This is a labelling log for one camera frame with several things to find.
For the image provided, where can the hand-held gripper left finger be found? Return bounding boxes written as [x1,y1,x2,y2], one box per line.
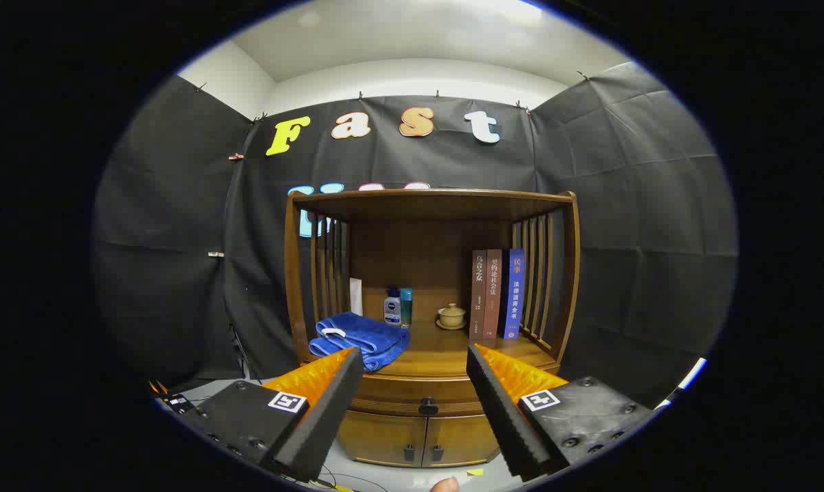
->
[173,346,363,483]

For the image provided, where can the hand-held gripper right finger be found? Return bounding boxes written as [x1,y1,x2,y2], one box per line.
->
[466,343,655,482]

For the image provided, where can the wooden drawer with black knob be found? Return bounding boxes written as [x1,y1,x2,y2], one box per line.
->
[346,374,486,418]

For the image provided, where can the wooden cabinet door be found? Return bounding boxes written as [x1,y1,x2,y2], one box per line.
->
[337,410,426,467]
[424,413,500,467]

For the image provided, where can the wooden countertop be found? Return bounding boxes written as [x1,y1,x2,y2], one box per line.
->
[303,320,560,377]

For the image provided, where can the wooden cabinet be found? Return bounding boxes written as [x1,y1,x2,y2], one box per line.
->
[284,189,581,469]

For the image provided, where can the folded blue towel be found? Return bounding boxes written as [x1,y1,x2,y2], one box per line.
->
[308,312,411,372]

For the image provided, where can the beige lidded teacup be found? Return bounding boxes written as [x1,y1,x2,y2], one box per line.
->
[436,303,467,331]

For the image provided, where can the dark brown book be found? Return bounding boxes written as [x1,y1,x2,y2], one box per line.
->
[469,249,488,340]

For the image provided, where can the blue book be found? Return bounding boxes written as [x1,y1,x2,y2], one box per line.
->
[502,248,525,340]

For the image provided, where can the reddish brown book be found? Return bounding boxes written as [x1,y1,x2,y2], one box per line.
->
[484,249,504,340]

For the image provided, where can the black backdrop cloth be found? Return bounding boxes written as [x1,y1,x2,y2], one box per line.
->
[91,61,739,411]

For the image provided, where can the black device with wires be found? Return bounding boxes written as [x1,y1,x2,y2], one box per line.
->
[158,393,195,415]

